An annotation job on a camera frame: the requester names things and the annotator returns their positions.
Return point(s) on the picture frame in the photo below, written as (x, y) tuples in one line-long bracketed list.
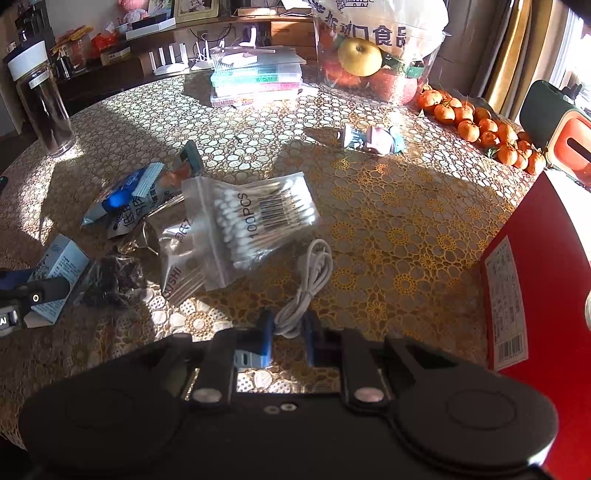
[(196, 9)]

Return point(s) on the red cardboard box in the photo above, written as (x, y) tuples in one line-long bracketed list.
[(554, 277)]

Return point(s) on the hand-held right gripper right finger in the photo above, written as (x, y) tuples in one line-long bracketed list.
[(310, 341)]

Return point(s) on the small white blue bottle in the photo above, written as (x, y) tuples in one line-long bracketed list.
[(371, 138)]

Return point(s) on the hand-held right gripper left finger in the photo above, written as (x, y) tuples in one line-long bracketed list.
[(266, 339)]

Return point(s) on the gold floral cloth desktop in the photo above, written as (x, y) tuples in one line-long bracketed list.
[(392, 230)]

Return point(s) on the bag of cotton swabs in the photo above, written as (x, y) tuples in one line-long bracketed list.
[(249, 221)]

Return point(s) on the pile of tangerines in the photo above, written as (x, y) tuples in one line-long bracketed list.
[(471, 124)]

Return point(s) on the bag of black screws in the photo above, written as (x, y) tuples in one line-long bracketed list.
[(111, 281)]

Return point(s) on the green and orange tissue box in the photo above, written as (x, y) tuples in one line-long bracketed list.
[(554, 120)]

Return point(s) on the plastic bag of fruit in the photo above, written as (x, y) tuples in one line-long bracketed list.
[(383, 37)]

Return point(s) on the brown cardboard carton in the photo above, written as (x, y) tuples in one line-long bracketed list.
[(293, 33)]

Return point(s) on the dark wooden sideboard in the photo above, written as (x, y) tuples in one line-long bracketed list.
[(106, 81)]

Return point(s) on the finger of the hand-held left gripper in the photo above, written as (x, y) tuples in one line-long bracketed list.
[(9, 321), (34, 295)]

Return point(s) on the tan curtain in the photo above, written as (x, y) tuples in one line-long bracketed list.
[(503, 46)]

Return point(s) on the flat white box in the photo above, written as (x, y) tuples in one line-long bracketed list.
[(150, 28)]

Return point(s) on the small orange print snack packet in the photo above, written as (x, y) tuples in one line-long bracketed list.
[(182, 168)]

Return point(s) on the stack of clear plastic cases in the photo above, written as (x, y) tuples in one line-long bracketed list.
[(256, 81)]

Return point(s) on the white router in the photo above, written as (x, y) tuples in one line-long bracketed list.
[(168, 62)]

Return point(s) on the small yellow box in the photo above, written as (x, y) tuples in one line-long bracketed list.
[(115, 55)]

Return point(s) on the blue biscuit packet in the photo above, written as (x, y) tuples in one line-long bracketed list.
[(122, 196)]

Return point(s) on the silver foil packet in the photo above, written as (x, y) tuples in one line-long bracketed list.
[(178, 240)]

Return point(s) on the glass jar with white lid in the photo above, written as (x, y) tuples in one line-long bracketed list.
[(44, 106)]

